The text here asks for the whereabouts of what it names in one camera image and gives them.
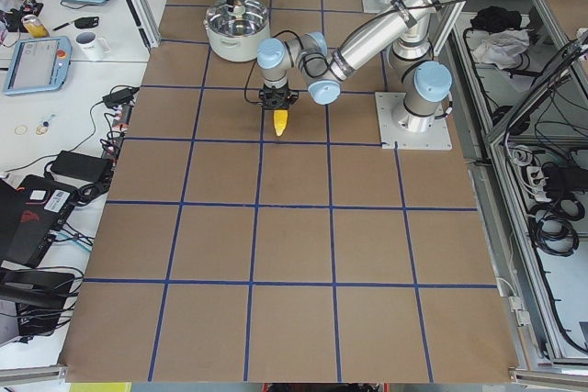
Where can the yellow bottle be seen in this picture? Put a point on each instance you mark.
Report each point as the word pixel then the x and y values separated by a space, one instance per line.
pixel 34 26

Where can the glass pot lid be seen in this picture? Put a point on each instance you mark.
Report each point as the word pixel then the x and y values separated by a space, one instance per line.
pixel 247 19

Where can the black cloth pile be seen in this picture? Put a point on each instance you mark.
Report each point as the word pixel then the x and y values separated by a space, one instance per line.
pixel 495 19

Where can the white cloth pile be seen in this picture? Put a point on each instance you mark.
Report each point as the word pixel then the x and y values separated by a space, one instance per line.
pixel 503 49

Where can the white power strip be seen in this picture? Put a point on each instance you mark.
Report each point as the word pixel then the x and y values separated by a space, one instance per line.
pixel 538 183

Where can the black power brick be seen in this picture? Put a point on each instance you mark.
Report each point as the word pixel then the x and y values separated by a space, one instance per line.
pixel 81 166

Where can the lower teach pendant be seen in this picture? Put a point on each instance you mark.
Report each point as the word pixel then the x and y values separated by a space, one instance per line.
pixel 38 65

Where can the yellow corn cob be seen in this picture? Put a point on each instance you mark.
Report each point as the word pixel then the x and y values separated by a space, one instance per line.
pixel 280 121

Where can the black monitor stand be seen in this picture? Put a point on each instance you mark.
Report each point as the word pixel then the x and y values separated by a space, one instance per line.
pixel 36 302

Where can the white mug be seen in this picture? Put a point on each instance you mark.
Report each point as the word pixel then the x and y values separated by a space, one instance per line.
pixel 95 48

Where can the pale green cooking pot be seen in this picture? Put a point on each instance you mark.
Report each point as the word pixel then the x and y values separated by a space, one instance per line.
pixel 237 49

